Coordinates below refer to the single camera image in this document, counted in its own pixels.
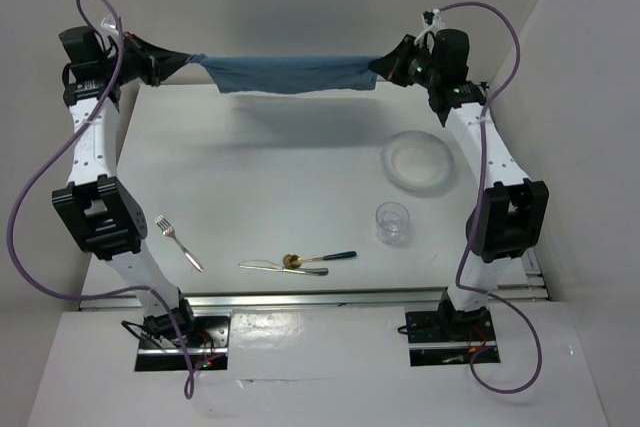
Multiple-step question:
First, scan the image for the aluminium rail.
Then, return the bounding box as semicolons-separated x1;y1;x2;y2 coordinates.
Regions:
79;286;451;311
469;80;551;302

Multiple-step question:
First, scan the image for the gold spoon green handle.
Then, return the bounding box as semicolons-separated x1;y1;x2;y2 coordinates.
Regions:
283;251;357;270

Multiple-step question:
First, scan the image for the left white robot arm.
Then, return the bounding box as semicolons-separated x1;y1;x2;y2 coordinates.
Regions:
52;26;198;346

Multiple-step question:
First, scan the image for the blue cloth napkin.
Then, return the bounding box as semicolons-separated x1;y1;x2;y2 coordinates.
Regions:
187;54;378;95

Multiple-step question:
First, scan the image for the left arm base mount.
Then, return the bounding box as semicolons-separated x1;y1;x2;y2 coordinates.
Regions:
121;314;231;372

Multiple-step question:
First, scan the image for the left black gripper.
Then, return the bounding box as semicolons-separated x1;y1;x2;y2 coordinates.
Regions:
99;32;189;88

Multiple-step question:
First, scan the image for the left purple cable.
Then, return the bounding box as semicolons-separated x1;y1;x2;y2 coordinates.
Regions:
6;0;213;400

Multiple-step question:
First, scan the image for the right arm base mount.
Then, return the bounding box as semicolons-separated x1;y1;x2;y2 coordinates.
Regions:
397;309;501;367

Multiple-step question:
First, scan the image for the silver table knife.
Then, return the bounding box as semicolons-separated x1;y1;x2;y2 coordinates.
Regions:
238;259;329;277

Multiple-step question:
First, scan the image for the clear drinking glass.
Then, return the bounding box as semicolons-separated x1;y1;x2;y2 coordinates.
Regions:
375;202;410;246

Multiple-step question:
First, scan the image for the white bowl plate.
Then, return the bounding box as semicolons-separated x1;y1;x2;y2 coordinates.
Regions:
380;130;455;194

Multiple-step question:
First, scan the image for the aluminium front rail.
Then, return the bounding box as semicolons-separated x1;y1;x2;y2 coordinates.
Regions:
79;286;451;311

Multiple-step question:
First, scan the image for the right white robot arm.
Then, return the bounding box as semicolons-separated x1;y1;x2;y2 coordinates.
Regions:
369;29;549;339

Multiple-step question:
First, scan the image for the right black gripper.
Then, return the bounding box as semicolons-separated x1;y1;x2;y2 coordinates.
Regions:
371;34;442;89

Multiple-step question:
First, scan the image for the silver fork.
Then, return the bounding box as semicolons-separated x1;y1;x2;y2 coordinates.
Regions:
154;215;204;273

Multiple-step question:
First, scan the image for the aluminium right side rail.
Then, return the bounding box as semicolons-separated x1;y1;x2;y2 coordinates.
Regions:
469;80;551;302

